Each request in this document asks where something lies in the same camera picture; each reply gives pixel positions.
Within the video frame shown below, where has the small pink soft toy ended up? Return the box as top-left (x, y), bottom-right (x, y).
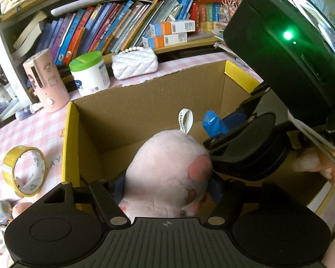
top-left (12, 202), bottom-right (34, 219)

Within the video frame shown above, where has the grey toy car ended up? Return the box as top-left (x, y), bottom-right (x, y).
top-left (0, 199), bottom-right (14, 228)

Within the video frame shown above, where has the white wooden bookshelf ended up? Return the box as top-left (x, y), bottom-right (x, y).
top-left (0, 0), bottom-right (268, 113)

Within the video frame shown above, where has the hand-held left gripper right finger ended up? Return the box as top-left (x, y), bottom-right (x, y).
top-left (205, 173), bottom-right (299, 226)

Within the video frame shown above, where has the row of colourful books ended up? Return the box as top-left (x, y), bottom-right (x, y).
top-left (35, 0), bottom-right (197, 65)

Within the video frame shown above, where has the small spray bottle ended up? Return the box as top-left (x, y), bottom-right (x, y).
top-left (15, 102), bottom-right (44, 121)

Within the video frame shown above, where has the row of thick reference books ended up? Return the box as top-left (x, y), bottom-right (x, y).
top-left (191, 1), bottom-right (226, 32)

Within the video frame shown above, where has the stack of papers and booklets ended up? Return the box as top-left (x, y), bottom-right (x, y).
top-left (212, 22), bottom-right (242, 62)

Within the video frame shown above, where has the orange white carton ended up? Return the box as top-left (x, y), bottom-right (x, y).
top-left (149, 19), bottom-right (196, 37)
top-left (142, 32), bottom-right (188, 48)

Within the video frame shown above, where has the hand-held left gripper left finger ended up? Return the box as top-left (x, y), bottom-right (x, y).
top-left (42, 173), bottom-right (132, 228)

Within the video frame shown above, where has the yellow tape roll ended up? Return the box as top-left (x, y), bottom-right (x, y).
top-left (2, 146), bottom-right (46, 199)

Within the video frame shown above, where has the white jar green lid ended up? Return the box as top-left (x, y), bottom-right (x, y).
top-left (69, 52), bottom-right (111, 97)

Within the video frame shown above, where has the pink plush toy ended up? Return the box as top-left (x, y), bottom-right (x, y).
top-left (119, 107), bottom-right (214, 220)

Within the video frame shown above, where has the pink checked tablecloth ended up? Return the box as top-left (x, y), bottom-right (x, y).
top-left (0, 52), bottom-right (264, 268)

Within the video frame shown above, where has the yellow cardboard box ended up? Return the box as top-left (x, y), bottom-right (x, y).
top-left (62, 60), bottom-right (335, 215)

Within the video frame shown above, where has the thick grey-edged book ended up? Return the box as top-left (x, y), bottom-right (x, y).
top-left (13, 11), bottom-right (48, 60)

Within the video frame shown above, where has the white rod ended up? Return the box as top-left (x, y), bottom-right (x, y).
top-left (50, 0), bottom-right (150, 17)

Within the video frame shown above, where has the pink cylindrical humidifier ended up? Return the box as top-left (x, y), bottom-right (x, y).
top-left (23, 48), bottom-right (70, 113)

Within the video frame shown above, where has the white cable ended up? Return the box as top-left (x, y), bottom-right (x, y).
top-left (287, 109), bottom-right (335, 174)

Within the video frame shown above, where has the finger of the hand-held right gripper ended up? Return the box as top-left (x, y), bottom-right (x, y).
top-left (202, 111), bottom-right (257, 153)
top-left (229, 82), bottom-right (272, 126)

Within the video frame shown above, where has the colourful bead ornament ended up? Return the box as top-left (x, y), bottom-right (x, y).
top-left (220, 0), bottom-right (241, 25)

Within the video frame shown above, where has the person's right hand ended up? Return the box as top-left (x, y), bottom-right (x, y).
top-left (292, 148), bottom-right (335, 193)

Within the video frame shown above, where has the white quilted purse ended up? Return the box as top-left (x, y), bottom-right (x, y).
top-left (112, 47), bottom-right (159, 80)

